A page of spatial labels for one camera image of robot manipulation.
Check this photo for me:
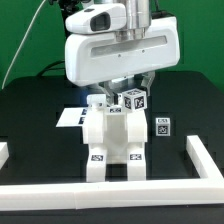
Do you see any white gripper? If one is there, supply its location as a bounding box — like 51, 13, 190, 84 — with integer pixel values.
65, 17, 180, 106

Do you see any white tagged cube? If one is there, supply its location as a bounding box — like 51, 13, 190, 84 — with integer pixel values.
156, 117, 171, 136
122, 88, 147, 112

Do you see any white chair back frame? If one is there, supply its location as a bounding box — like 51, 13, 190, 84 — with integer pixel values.
82, 89, 147, 144

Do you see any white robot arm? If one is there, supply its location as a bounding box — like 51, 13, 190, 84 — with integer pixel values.
65, 0, 180, 104

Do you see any white L-shaped border fence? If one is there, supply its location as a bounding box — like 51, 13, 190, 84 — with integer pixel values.
0, 135, 224, 211

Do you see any white part at left edge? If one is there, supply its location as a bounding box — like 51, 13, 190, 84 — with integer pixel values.
0, 142, 9, 169

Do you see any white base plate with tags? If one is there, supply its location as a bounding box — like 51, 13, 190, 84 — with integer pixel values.
56, 107, 87, 127

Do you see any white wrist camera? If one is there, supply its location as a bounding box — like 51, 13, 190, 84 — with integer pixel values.
65, 3, 127, 34

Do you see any black cable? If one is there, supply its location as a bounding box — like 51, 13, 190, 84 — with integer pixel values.
35, 59, 67, 78

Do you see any black camera stand pole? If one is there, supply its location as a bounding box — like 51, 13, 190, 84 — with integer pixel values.
49, 0, 83, 38

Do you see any white cable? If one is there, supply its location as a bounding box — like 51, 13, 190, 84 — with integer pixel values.
1, 0, 48, 90

